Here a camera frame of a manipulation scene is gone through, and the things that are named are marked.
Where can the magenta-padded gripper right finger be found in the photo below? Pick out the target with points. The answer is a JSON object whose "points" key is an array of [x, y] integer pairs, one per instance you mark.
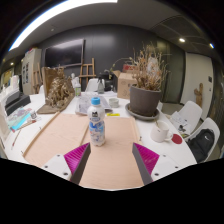
{"points": [[146, 160]]}

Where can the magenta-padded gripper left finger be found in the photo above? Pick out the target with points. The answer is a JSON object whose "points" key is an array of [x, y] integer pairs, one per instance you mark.
{"points": [[75, 160]]}

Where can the blue-capped white drink bottle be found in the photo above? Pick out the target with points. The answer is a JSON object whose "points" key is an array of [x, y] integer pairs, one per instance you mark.
{"points": [[96, 126]]}

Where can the light wooden board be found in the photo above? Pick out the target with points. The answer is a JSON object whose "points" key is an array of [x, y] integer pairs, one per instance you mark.
{"points": [[63, 133]]}

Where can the white mug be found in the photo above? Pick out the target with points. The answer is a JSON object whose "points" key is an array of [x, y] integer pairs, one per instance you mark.
{"points": [[160, 131]]}

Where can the flat round red coaster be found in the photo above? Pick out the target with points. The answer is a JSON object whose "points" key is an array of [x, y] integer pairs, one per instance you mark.
{"points": [[177, 139]]}

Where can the stirring stick in mug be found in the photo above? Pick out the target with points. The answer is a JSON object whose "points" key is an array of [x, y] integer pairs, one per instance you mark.
{"points": [[157, 123]]}

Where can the grey plant saucer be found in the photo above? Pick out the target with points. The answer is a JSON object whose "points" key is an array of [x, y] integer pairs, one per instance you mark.
{"points": [[141, 116]]}

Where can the stack of papers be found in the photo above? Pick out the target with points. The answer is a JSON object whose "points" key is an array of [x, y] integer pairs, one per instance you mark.
{"points": [[179, 121]]}

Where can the small yellow marker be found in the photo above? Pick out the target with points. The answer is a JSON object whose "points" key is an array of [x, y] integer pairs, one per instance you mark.
{"points": [[113, 114]]}

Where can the black backpack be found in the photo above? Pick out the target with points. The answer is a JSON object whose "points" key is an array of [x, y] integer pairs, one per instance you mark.
{"points": [[201, 145]]}

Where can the plastic-wrapped booklet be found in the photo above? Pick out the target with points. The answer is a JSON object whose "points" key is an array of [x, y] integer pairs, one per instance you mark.
{"points": [[83, 103]]}

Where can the dried plant in grey pot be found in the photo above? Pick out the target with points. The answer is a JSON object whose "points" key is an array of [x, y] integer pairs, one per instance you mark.
{"points": [[145, 100]]}

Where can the small white bowl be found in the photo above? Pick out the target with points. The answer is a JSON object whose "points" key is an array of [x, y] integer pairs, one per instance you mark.
{"points": [[114, 102]]}

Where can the white chair with papers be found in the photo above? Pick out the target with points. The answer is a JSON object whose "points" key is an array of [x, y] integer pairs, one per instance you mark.
{"points": [[193, 110]]}

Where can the brown carved sculpture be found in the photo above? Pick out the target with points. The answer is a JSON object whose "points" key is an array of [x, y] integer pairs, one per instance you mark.
{"points": [[58, 93]]}

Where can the colourful plastic packet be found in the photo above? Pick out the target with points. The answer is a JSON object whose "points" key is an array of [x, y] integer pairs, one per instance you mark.
{"points": [[18, 120]]}

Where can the small green-label bottle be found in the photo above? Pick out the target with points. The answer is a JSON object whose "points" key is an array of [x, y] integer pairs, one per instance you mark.
{"points": [[77, 88]]}

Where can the white chair with backpack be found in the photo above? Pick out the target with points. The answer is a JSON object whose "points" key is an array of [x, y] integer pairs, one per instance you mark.
{"points": [[211, 125]]}

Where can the white chair behind table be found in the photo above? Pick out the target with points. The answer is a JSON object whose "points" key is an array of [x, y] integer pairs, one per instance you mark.
{"points": [[91, 85]]}

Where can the clear spray bottle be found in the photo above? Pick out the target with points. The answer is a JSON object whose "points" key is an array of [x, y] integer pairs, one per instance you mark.
{"points": [[100, 87]]}

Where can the cardboard box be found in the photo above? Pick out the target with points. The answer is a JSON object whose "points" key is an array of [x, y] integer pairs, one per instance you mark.
{"points": [[125, 85]]}

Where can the black case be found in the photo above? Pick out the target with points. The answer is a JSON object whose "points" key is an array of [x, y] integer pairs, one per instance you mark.
{"points": [[16, 101]]}

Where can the wooden figure sculpture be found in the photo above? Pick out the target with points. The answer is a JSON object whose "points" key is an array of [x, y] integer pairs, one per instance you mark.
{"points": [[199, 95]]}

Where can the wooden easel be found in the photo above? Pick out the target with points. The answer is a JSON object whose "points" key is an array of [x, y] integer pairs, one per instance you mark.
{"points": [[87, 71]]}

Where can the white cabinet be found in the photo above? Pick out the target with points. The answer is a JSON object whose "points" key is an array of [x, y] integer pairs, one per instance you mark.
{"points": [[30, 70]]}

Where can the round ceiling spotlight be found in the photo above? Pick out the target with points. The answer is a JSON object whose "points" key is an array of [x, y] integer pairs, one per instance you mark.
{"points": [[182, 40], [211, 45]]}

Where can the black wall screen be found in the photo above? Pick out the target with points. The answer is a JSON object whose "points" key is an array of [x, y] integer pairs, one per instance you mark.
{"points": [[65, 53]]}

